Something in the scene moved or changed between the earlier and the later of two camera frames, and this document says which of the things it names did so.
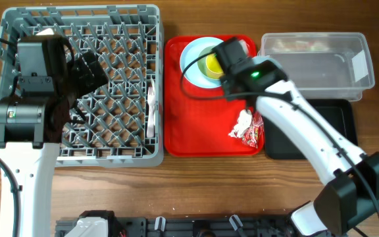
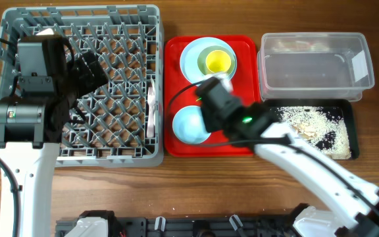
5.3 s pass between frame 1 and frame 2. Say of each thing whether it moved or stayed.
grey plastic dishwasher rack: stayed
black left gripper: stayed
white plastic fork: stayed
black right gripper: moved
